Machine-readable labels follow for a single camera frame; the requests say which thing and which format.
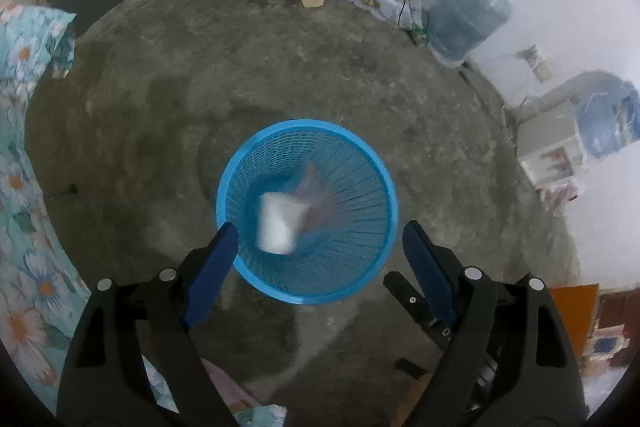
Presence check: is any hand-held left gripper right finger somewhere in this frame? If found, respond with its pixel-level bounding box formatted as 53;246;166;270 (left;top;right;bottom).
402;220;588;427

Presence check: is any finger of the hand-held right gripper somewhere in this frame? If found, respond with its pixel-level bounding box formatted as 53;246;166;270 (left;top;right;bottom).
383;271;453;348

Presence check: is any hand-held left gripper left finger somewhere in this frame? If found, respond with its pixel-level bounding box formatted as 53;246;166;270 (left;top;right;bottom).
56;222;240;427

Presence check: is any blue plastic mesh basket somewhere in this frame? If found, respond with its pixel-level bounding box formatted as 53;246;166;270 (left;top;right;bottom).
215;120;399;306

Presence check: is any clear plastic wrapper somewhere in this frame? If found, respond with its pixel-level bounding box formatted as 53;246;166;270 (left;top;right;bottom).
292;163;333;238

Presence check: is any pink cloth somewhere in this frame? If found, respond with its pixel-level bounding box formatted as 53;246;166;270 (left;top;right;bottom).
200;357;263;410

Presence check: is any orange board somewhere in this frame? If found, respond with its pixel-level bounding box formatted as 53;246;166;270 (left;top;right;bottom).
550;284;600;360

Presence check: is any white cabinet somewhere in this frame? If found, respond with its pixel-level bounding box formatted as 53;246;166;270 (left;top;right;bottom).
515;97;588;208

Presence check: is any floral light blue blanket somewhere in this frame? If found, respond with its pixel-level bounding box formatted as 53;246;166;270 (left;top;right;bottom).
0;3;288;427

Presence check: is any blue water jug with label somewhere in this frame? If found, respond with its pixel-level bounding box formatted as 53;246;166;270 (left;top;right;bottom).
575;72;640;160

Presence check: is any black cable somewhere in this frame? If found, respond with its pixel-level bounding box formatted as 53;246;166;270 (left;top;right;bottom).
365;0;416;29

